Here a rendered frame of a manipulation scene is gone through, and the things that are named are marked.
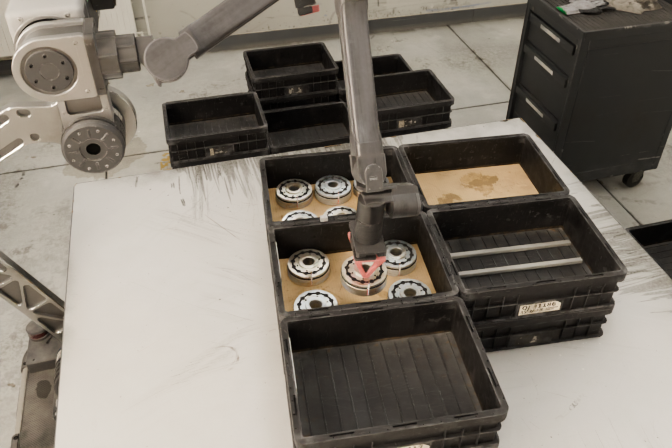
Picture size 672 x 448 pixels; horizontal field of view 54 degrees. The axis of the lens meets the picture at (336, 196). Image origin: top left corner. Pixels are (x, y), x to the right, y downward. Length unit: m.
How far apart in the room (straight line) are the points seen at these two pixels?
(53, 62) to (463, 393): 1.01
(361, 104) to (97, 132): 0.63
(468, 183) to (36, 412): 1.47
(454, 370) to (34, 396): 1.37
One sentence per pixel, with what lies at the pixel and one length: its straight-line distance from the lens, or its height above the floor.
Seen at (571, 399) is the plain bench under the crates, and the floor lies 0.70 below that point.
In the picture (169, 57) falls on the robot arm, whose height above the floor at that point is 1.46.
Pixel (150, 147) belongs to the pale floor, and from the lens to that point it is 3.71.
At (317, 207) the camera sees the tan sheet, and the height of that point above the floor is 0.83.
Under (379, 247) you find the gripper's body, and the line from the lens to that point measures 1.38.
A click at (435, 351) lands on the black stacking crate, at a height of 0.83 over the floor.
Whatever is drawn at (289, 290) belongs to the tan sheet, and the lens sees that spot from 1.61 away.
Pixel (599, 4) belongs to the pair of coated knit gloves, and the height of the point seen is 0.89.
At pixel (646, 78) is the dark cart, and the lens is 3.16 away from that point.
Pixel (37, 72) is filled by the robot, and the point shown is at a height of 1.45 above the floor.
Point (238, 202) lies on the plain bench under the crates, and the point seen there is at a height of 0.70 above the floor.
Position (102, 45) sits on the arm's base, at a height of 1.48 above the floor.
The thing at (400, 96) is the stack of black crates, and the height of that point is 0.49.
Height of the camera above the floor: 1.99
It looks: 38 degrees down
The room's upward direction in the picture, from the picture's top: straight up
